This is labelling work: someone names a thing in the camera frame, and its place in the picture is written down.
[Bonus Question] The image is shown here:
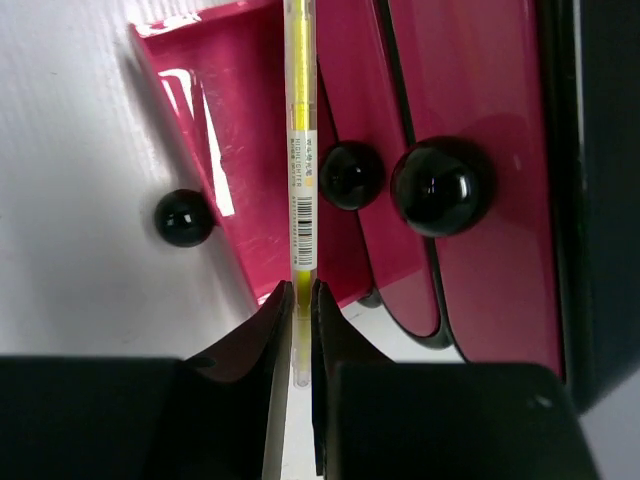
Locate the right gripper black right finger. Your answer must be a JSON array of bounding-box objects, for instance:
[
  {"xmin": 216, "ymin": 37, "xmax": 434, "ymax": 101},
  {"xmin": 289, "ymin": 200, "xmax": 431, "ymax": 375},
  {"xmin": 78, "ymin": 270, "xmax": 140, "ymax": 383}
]
[{"xmin": 311, "ymin": 281, "xmax": 599, "ymax": 479}]

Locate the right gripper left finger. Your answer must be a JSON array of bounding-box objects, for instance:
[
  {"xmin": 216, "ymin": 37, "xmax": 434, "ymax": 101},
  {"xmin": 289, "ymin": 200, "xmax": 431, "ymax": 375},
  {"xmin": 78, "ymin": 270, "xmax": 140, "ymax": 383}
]
[{"xmin": 1, "ymin": 281, "xmax": 293, "ymax": 479}]

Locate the yellow pen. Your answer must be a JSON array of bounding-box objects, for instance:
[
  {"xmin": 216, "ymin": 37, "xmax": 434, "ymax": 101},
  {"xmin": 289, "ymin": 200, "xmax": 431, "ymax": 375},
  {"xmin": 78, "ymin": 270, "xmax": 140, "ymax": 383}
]
[{"xmin": 283, "ymin": 0, "xmax": 318, "ymax": 389}]

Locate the black drawer cabinet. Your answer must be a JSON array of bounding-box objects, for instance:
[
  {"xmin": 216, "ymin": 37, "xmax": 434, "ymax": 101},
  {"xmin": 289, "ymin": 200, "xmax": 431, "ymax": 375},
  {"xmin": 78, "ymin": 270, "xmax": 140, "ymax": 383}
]
[{"xmin": 349, "ymin": 0, "xmax": 640, "ymax": 416}]

